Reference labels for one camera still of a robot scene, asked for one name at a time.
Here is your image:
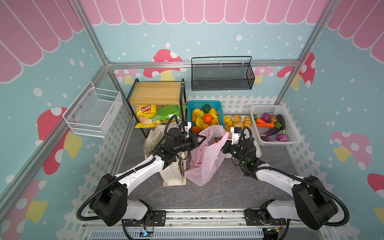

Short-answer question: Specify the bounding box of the white plastic vegetable basket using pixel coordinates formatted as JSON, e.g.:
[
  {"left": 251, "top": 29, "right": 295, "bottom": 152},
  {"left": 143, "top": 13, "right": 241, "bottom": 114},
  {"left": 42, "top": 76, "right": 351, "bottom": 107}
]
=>
[{"left": 249, "top": 105, "right": 302, "bottom": 147}]

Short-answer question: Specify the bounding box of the green avocado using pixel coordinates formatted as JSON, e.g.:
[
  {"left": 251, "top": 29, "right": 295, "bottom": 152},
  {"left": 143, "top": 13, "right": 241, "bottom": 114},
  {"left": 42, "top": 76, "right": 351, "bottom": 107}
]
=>
[{"left": 202, "top": 104, "right": 212, "bottom": 114}]

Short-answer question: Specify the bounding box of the round beige bread bun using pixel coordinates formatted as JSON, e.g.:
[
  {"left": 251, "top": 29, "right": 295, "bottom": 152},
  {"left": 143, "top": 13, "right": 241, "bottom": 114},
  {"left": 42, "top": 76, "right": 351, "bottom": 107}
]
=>
[{"left": 231, "top": 115, "right": 242, "bottom": 123}]

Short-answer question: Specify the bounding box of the purple onion front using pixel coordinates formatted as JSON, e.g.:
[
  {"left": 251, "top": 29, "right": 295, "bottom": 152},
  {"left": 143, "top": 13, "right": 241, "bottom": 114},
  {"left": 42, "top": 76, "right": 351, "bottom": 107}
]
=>
[{"left": 277, "top": 134, "right": 290, "bottom": 142}]

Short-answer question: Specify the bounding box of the yellow chips bag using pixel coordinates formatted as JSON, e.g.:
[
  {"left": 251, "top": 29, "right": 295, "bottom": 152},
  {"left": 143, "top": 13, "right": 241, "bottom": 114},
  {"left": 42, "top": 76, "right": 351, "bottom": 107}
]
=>
[{"left": 135, "top": 105, "right": 161, "bottom": 129}]

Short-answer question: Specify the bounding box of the purple onion back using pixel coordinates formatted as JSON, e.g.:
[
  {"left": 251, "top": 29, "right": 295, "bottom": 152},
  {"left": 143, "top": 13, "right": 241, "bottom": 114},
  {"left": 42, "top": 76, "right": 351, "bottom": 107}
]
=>
[{"left": 261, "top": 113, "right": 271, "bottom": 123}]

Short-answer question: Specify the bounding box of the orange carrot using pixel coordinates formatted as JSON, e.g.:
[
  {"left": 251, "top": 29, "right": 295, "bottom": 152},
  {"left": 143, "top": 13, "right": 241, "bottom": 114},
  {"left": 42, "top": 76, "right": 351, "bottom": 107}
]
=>
[{"left": 256, "top": 118, "right": 275, "bottom": 128}]

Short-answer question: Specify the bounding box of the teal plastic fruit basket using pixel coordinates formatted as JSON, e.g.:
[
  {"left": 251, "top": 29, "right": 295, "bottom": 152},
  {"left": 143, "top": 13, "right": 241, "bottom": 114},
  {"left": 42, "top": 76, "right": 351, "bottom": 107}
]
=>
[{"left": 187, "top": 100, "right": 225, "bottom": 130}]

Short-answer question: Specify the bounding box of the purple sweet potato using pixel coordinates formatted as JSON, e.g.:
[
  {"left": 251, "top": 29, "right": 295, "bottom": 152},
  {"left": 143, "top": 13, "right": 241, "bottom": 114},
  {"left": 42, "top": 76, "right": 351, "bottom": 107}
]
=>
[{"left": 261, "top": 137, "right": 278, "bottom": 142}]

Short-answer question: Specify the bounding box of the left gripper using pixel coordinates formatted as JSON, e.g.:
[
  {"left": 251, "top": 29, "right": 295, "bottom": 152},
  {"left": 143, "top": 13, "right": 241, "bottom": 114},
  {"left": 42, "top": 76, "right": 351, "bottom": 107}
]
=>
[{"left": 173, "top": 133, "right": 207, "bottom": 154}]

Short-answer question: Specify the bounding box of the orange tomato fruit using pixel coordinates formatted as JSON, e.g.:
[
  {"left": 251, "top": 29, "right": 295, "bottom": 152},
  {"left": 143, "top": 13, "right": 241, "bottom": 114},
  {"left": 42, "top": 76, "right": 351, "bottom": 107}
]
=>
[{"left": 203, "top": 114, "right": 213, "bottom": 124}]

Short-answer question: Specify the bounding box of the beige canvas tote bag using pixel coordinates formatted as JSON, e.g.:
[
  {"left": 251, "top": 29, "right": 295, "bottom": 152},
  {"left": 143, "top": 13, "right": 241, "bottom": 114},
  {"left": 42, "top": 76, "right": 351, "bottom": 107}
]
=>
[{"left": 144, "top": 125, "right": 188, "bottom": 187}]

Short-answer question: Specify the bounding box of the dark purple eggplant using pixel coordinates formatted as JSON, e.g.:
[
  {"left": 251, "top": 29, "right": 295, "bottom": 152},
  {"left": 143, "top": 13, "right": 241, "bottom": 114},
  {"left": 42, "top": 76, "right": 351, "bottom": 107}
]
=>
[{"left": 260, "top": 128, "right": 281, "bottom": 138}]

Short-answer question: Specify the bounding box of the striped yellow bread roll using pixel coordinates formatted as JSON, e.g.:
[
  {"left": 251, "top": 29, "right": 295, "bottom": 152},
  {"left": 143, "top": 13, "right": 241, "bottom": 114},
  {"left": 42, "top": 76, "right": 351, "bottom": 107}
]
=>
[{"left": 224, "top": 116, "right": 233, "bottom": 132}]

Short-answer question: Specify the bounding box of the purple onion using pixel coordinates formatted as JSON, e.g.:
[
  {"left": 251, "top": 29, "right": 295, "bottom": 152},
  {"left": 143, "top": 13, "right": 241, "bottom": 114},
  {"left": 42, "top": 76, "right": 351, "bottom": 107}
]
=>
[
  {"left": 277, "top": 134, "right": 290, "bottom": 142},
  {"left": 261, "top": 113, "right": 271, "bottom": 123}
]

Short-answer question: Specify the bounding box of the banana bunch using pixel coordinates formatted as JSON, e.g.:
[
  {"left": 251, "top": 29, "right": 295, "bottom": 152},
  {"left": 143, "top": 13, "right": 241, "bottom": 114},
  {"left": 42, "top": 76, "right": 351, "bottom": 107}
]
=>
[{"left": 192, "top": 108, "right": 219, "bottom": 131}]

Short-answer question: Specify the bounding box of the small striped bread roll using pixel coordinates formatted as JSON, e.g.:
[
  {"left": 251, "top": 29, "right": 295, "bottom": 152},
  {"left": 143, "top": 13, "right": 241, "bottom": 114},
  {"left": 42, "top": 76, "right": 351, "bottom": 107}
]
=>
[{"left": 244, "top": 116, "right": 253, "bottom": 128}]

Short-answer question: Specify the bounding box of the wooden black-frame shelf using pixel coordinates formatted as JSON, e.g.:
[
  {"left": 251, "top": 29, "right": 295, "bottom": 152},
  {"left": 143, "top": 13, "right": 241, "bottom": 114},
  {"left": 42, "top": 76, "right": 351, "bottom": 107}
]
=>
[{"left": 126, "top": 79, "right": 187, "bottom": 124}]

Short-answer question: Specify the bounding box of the orange tangerine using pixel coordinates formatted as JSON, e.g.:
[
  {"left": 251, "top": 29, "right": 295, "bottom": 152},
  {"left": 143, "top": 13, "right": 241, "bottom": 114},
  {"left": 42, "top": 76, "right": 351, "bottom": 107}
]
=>
[{"left": 191, "top": 126, "right": 201, "bottom": 135}]

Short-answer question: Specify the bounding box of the green snack bag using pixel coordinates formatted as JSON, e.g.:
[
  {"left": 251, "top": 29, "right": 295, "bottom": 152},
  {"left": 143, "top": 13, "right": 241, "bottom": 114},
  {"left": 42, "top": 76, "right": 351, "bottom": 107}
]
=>
[{"left": 152, "top": 105, "right": 187, "bottom": 120}]

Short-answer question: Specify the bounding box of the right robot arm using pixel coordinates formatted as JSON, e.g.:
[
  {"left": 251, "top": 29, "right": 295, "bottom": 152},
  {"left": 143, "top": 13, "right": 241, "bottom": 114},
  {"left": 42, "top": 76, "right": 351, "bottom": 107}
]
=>
[{"left": 215, "top": 127, "right": 350, "bottom": 230}]

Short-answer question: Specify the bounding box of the long striped croissant bread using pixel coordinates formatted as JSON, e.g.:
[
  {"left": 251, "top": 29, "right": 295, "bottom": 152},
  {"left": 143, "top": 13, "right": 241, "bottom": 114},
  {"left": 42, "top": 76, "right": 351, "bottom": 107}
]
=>
[{"left": 233, "top": 121, "right": 244, "bottom": 129}]

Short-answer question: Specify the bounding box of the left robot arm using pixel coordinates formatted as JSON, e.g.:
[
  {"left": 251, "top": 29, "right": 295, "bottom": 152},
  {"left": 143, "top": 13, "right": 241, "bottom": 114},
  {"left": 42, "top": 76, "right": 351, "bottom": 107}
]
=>
[{"left": 76, "top": 121, "right": 206, "bottom": 227}]

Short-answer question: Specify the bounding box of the brown potato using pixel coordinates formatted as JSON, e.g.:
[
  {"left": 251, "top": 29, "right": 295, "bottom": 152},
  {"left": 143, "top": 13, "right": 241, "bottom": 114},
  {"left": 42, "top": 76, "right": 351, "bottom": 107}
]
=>
[{"left": 270, "top": 115, "right": 278, "bottom": 123}]

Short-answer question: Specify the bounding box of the pink plastic grocery bag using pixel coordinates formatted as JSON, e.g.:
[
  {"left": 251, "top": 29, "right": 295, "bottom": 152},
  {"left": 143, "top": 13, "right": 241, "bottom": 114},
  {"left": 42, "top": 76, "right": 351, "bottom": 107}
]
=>
[{"left": 185, "top": 125, "right": 230, "bottom": 187}]

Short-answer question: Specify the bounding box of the black mesh wall basket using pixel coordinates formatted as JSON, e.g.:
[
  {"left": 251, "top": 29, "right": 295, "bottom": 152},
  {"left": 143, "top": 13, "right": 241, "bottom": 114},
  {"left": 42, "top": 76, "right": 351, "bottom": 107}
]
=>
[{"left": 191, "top": 56, "right": 255, "bottom": 91}]

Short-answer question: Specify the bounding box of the white wire wall basket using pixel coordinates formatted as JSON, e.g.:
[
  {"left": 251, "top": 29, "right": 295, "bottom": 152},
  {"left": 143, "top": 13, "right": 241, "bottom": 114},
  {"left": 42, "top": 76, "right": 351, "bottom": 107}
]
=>
[{"left": 63, "top": 82, "right": 123, "bottom": 138}]

